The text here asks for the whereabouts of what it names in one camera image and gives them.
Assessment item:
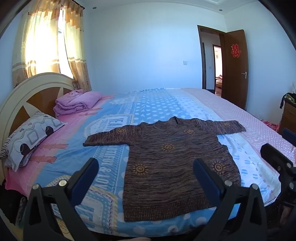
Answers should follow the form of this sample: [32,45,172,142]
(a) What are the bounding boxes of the cream wooden bed headboard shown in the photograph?
[0,72,75,179]

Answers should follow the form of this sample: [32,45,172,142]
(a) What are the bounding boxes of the brown door frame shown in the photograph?
[197,25,226,98]

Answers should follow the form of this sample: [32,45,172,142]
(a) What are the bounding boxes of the grey patterned pillow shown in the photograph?
[0,111,65,172]

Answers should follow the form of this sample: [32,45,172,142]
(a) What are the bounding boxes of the dark clothes on cabinet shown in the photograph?
[279,93,296,109]

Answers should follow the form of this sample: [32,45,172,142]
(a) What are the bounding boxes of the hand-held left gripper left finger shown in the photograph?
[23,158,100,241]

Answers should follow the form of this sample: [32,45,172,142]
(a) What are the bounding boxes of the folded pink quilt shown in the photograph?
[54,89,103,117]

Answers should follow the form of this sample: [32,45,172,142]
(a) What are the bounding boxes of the pink dotted bed sheet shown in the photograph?
[183,88,296,163]

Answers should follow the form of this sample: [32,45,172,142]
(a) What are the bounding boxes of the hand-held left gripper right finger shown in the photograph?
[193,158,269,241]

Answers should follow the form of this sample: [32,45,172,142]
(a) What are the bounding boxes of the red patterned cloth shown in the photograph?
[261,119,280,132]

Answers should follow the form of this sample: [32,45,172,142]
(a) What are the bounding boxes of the brown wooden door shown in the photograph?
[221,30,249,110]

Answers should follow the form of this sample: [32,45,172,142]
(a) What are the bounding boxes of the wooden cabinet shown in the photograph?
[277,97,296,137]

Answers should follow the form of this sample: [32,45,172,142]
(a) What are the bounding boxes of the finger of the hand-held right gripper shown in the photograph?
[260,143,296,178]
[281,127,296,148]

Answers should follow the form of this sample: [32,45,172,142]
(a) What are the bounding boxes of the brown knit sweater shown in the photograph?
[83,116,247,222]

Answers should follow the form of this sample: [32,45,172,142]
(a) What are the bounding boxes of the bed with blue sheet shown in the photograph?
[5,88,296,238]

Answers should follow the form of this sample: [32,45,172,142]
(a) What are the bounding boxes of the dark clothes pile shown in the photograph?
[0,183,28,226]

